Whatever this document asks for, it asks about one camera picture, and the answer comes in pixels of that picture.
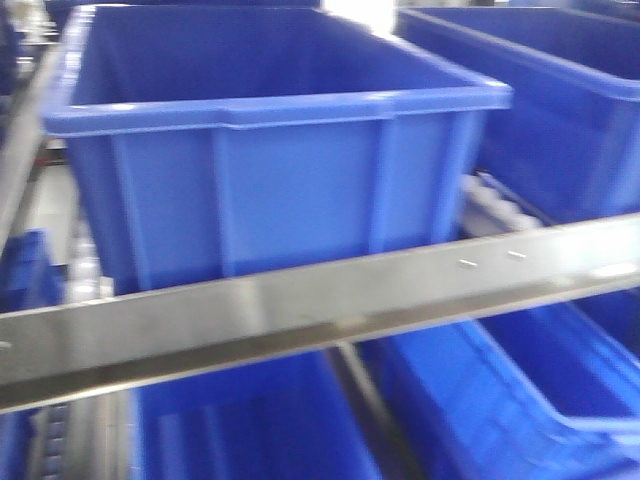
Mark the blue crate lower right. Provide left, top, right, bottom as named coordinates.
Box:
left=358, top=302, right=639, bottom=479

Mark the large blue crate centre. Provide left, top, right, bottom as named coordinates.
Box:
left=41, top=5, right=512, bottom=294

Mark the blue crate lower left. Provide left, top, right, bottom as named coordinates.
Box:
left=129, top=352, right=382, bottom=479

